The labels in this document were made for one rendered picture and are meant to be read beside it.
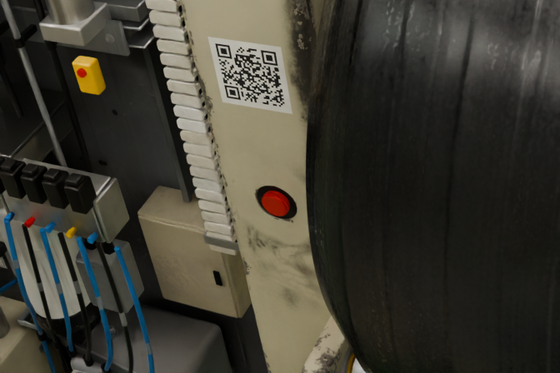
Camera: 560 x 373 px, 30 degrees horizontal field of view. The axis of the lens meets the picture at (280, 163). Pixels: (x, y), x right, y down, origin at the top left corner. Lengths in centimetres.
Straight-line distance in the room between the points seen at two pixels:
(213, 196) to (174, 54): 18
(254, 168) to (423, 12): 40
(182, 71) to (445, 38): 40
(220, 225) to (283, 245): 8
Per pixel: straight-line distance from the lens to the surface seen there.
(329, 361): 106
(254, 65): 96
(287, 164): 102
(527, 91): 66
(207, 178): 111
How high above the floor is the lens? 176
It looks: 39 degrees down
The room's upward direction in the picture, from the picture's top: 11 degrees counter-clockwise
